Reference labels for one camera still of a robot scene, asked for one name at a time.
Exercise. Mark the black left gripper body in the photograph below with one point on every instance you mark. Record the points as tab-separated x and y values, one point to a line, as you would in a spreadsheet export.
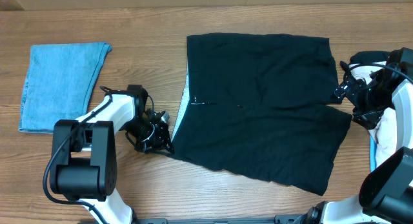
149	137

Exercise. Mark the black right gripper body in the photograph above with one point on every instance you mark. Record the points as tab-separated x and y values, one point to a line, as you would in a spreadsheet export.
354	97

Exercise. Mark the black shorts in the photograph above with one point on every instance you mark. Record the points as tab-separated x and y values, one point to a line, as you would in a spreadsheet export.
262	106

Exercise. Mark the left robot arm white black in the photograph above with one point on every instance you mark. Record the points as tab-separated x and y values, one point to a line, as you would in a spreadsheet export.
82	169

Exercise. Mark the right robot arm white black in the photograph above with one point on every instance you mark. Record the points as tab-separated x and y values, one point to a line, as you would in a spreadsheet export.
386	194

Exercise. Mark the black garment in pile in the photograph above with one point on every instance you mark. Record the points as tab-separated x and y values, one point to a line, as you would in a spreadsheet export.
368	57

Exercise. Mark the beige shorts pile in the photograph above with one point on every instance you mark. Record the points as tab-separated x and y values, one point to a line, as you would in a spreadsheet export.
385	133

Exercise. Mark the light blue garment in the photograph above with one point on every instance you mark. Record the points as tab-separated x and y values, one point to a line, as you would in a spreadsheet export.
373	148

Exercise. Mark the folded blue denim garment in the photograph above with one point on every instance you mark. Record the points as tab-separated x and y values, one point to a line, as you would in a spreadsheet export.
59	83

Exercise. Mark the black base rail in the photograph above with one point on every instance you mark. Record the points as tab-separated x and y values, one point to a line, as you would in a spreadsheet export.
278	219

